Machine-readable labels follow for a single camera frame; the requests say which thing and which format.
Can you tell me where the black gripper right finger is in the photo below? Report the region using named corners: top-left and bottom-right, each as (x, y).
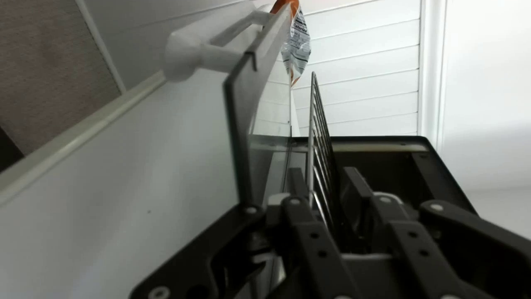
top-left (340, 164), bottom-right (531, 299)

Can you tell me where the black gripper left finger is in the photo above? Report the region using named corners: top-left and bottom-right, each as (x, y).
top-left (129, 195), bottom-right (362, 299)

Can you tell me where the metal wire oven tray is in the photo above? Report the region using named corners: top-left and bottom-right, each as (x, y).
top-left (305, 69), bottom-right (345, 229)

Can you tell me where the small dark object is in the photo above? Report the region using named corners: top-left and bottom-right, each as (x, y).
top-left (161, 1), bottom-right (295, 210)

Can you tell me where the black toaster oven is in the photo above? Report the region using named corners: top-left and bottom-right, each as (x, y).
top-left (247, 132), bottom-right (478, 225)

